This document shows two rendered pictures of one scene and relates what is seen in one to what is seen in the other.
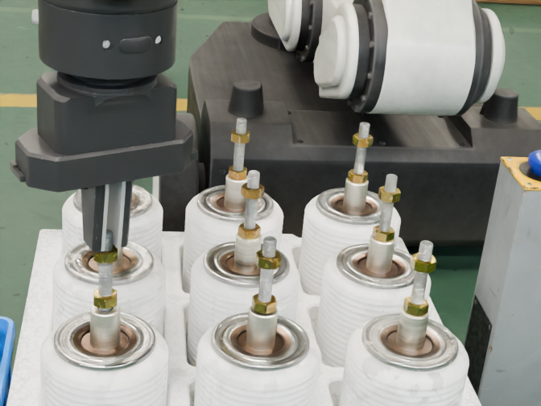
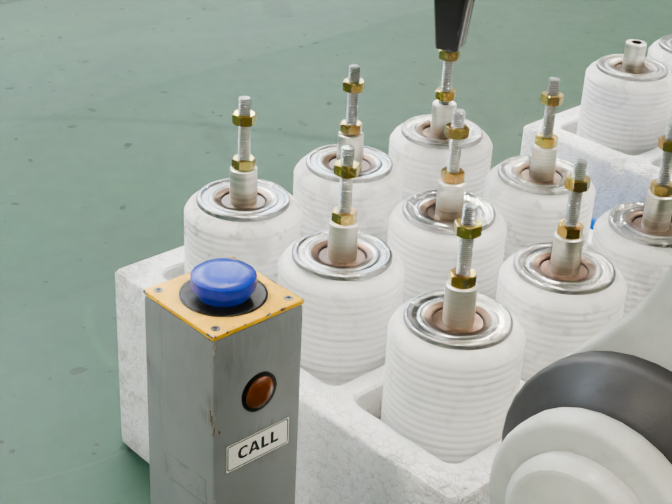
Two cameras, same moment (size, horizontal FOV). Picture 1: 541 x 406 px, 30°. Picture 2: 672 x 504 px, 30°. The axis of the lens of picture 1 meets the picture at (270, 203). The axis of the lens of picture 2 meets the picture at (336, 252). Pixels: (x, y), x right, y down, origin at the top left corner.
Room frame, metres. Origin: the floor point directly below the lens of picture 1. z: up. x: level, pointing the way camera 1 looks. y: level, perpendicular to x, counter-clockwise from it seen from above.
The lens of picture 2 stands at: (1.46, -0.58, 0.70)
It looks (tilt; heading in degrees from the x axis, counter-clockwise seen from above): 28 degrees down; 145
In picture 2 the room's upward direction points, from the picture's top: 3 degrees clockwise
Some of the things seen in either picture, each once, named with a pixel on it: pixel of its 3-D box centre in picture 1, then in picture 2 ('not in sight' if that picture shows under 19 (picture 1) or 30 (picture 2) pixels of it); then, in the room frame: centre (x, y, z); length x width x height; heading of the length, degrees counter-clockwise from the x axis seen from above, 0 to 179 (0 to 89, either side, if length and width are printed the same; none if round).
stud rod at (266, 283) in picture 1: (266, 283); (352, 107); (0.65, 0.00, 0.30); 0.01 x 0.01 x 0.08
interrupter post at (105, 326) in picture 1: (105, 326); (443, 119); (0.63, 0.11, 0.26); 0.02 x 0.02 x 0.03
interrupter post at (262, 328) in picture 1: (262, 327); (350, 150); (0.65, 0.00, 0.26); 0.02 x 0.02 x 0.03
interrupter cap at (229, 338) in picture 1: (260, 341); (349, 164); (0.65, 0.00, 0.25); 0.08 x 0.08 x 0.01
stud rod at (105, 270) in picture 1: (105, 277); (447, 75); (0.63, 0.11, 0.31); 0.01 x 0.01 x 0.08
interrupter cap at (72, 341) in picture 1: (105, 341); (442, 132); (0.63, 0.11, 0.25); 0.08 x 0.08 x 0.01
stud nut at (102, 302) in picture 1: (105, 297); (445, 94); (0.63, 0.11, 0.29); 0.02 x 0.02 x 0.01; 10
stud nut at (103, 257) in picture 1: (105, 252); (449, 54); (0.63, 0.11, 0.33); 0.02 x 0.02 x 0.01; 10
